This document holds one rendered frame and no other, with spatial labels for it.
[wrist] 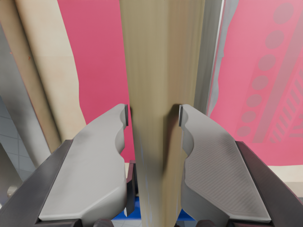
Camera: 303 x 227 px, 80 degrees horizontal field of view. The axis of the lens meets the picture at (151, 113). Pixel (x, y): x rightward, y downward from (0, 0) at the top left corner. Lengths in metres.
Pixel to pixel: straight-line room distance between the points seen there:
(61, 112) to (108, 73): 0.11
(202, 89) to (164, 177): 0.08
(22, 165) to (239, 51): 2.08
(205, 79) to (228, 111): 0.15
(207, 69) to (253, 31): 0.13
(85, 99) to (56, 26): 0.10
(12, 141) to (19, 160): 0.23
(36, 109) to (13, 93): 0.03
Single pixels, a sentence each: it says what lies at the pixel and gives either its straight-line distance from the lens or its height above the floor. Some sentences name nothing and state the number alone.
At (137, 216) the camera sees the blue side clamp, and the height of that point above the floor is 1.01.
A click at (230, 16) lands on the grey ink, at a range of 0.26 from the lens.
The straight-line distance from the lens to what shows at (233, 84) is 0.29.
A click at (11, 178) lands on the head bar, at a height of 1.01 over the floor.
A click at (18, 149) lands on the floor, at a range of 2.03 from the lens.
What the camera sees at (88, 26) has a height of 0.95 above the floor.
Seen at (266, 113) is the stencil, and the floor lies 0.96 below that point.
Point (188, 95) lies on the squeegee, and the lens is 0.15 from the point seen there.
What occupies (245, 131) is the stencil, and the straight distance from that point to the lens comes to 0.35.
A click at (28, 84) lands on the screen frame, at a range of 0.29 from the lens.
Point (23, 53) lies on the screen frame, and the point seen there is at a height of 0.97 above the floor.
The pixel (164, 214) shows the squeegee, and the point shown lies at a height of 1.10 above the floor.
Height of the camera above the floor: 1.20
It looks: 58 degrees down
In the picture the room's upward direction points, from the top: 179 degrees counter-clockwise
